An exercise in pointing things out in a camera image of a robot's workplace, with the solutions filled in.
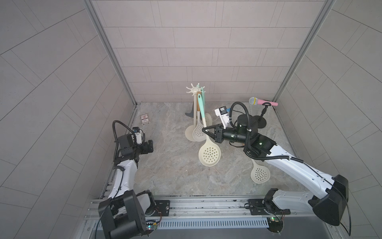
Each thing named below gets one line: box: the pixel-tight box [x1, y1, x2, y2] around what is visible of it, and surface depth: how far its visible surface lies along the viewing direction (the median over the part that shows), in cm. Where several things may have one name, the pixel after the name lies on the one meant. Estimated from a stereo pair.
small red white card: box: [140, 113, 151, 126], surface depth 107 cm
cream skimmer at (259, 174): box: [250, 158, 271, 184], surface depth 82 cm
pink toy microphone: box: [248, 96, 279, 107], surface depth 91 cm
